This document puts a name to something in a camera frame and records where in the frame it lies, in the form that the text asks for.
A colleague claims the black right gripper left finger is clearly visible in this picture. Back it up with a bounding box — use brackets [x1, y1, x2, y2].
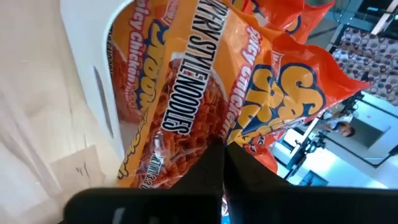
[63, 139, 225, 224]

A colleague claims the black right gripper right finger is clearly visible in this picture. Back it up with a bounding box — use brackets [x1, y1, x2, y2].
[223, 142, 398, 224]

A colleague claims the red Saucy Noodles pack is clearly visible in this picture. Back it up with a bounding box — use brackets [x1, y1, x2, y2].
[229, 0, 336, 45]
[106, 0, 177, 125]
[116, 0, 371, 224]

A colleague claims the person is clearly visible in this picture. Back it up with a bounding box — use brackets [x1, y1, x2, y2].
[322, 110, 358, 138]

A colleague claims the white plastic bin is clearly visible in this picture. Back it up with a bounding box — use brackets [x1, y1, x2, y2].
[60, 0, 135, 162]

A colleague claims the circle patterned cloth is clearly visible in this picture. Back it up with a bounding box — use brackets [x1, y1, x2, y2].
[331, 27, 398, 106]

